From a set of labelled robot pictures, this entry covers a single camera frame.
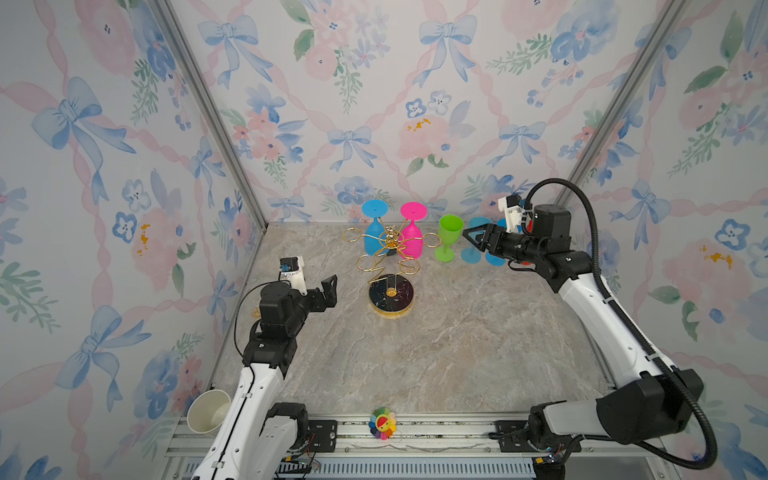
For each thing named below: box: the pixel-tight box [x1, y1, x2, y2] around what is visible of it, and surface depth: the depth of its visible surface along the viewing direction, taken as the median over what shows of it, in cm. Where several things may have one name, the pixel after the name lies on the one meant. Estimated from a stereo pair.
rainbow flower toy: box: [368, 406, 397, 441], surface depth 77 cm
